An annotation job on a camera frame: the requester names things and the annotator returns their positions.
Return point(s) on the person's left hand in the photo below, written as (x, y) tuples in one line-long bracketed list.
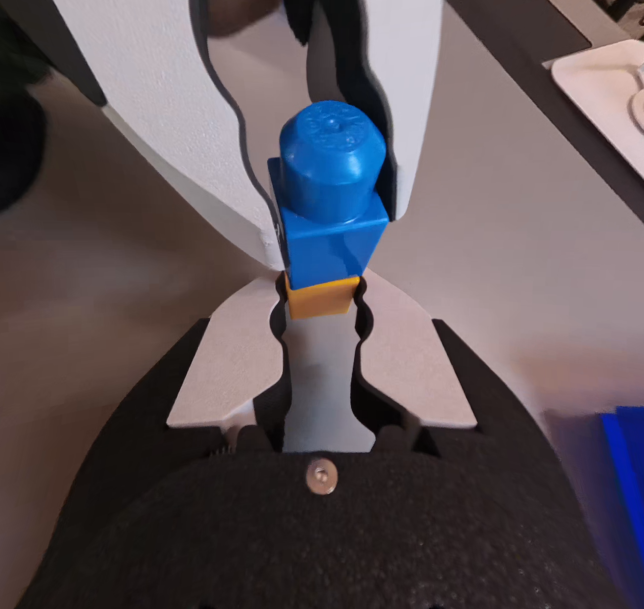
[(241, 0)]

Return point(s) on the black mesh armrest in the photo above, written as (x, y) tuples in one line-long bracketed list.
[(20, 151)]

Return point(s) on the blue plastic bin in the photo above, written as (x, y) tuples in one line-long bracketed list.
[(626, 468)]

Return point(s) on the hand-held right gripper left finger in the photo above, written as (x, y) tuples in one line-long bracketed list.
[(231, 367)]

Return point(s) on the orange mega block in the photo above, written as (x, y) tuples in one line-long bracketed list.
[(322, 302)]

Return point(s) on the blue mega block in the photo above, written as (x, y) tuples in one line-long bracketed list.
[(327, 236)]

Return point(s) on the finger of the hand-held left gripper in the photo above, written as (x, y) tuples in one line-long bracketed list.
[(151, 65), (407, 40)]

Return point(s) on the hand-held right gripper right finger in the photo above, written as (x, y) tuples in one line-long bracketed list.
[(412, 367)]

